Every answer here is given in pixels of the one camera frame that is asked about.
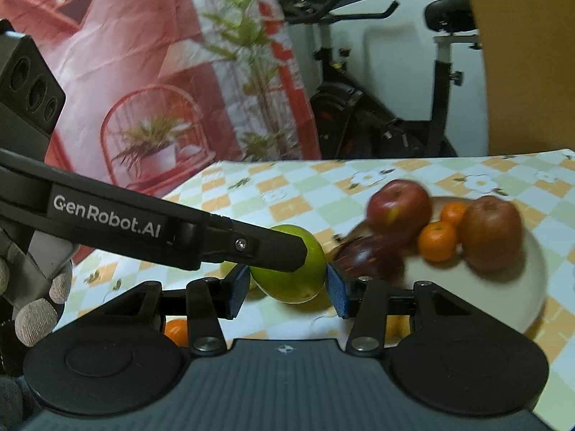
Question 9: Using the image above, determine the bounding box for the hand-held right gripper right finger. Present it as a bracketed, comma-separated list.
[326, 263, 475, 356]

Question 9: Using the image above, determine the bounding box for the checkered floral tablecloth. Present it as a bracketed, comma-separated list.
[53, 148, 575, 431]

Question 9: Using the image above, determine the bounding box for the printed backdrop cloth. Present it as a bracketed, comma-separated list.
[0, 0, 322, 199]

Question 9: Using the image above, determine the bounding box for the small orange tangerine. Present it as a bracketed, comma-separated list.
[164, 318, 190, 348]
[440, 201, 470, 228]
[417, 221, 459, 264]

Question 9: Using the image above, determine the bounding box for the cream oval plate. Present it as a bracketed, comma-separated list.
[331, 195, 550, 334]

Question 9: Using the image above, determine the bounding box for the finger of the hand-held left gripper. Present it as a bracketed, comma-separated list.
[199, 215, 309, 274]

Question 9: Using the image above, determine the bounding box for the red apple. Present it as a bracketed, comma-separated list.
[367, 179, 433, 246]
[457, 195, 524, 273]

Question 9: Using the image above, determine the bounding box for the brown wooden panel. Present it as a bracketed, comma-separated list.
[462, 0, 575, 159]

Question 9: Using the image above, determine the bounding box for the person's left hand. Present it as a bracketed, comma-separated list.
[0, 257, 73, 348]

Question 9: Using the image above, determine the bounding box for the black exercise bike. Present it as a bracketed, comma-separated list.
[282, 0, 484, 161]

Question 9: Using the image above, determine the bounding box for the dark purple mangosteen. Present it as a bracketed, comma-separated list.
[334, 235, 408, 282]

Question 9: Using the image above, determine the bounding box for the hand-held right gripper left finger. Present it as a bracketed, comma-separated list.
[101, 263, 252, 357]

